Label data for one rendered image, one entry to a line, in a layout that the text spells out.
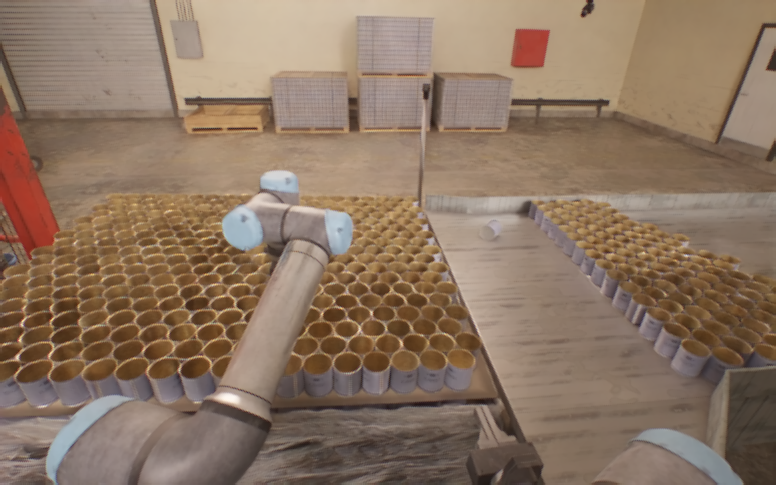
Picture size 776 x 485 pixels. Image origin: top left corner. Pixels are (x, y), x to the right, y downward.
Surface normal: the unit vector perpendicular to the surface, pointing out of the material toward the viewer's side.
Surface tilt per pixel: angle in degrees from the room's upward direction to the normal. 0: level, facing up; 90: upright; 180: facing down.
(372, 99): 88
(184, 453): 25
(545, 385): 0
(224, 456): 59
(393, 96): 88
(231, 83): 90
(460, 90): 92
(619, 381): 0
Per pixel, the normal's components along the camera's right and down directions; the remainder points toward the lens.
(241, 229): -0.26, 0.45
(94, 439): -0.10, -0.58
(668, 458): -0.15, -0.96
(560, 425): 0.02, -0.88
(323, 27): 0.10, 0.48
